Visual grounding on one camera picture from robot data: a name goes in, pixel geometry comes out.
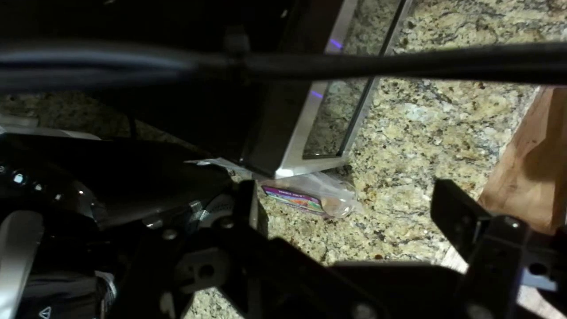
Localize black coffee maker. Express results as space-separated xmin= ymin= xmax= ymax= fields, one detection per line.
xmin=0 ymin=130 xmax=239 ymax=319

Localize stainless black microwave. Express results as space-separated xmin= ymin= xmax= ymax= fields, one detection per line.
xmin=0 ymin=0 xmax=415 ymax=181

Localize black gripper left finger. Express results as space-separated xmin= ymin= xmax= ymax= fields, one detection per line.
xmin=112 ymin=178 xmax=333 ymax=319

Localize clear plastic snack bag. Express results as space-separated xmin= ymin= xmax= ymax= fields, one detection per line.
xmin=188 ymin=156 xmax=360 ymax=222

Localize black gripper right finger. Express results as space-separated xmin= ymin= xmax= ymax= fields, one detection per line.
xmin=429 ymin=176 xmax=567 ymax=319

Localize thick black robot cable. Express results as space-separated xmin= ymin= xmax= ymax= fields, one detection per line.
xmin=0 ymin=39 xmax=567 ymax=91

